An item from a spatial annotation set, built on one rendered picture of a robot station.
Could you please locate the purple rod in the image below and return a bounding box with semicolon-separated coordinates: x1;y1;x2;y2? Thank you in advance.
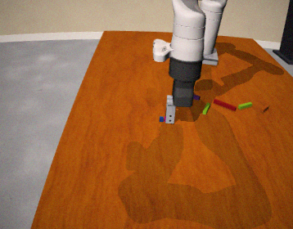
193;94;201;101

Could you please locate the lime green rod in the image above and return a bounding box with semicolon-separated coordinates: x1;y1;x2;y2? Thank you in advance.
238;102;253;110
202;102;210;115

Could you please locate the dark red rod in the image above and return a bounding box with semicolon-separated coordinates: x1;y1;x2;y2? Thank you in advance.
214;99;236;111

